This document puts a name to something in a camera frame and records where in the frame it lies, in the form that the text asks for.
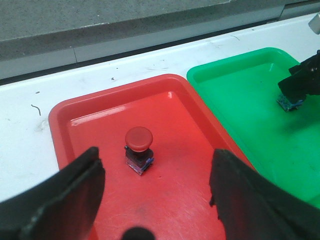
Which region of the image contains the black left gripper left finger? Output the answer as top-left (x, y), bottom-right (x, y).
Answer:
top-left (0, 147), bottom-right (105, 240)

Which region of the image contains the red plastic tray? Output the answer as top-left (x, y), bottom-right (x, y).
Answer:
top-left (48, 74), bottom-right (247, 240)

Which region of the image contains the green plastic tray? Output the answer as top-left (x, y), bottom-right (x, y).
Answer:
top-left (187, 47), bottom-right (320, 207)

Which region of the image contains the green mushroom push button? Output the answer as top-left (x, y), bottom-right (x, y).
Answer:
top-left (276, 93), bottom-right (304, 112)

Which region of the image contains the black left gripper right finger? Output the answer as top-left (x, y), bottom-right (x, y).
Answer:
top-left (209, 148), bottom-right (320, 240)

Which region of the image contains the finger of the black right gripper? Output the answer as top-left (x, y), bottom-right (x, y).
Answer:
top-left (278, 50), bottom-right (320, 103)

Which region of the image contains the red mushroom push button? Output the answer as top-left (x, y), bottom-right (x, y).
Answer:
top-left (124, 126), bottom-right (154, 176)

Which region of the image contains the grey stone counter slab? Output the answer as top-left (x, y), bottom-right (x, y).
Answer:
top-left (0, 0), bottom-right (320, 62)

